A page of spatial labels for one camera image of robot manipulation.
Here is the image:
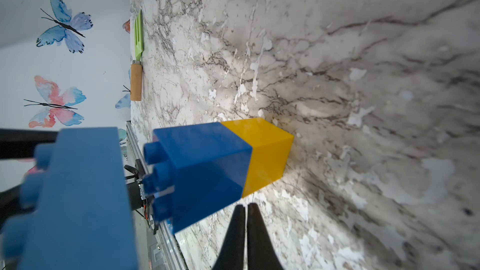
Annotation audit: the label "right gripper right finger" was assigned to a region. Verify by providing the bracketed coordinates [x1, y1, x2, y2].
[247, 203, 284, 270]

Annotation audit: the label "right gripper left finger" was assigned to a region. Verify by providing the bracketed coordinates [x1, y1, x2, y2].
[211, 205, 246, 270]

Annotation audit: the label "blue small lego brick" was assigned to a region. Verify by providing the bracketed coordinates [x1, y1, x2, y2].
[143, 122, 253, 233]

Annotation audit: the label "yellow small lego brick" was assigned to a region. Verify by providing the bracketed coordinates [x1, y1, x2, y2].
[222, 117, 294, 198]

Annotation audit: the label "light blue long lego brick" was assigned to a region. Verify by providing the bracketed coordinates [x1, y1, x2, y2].
[1, 127, 139, 270]

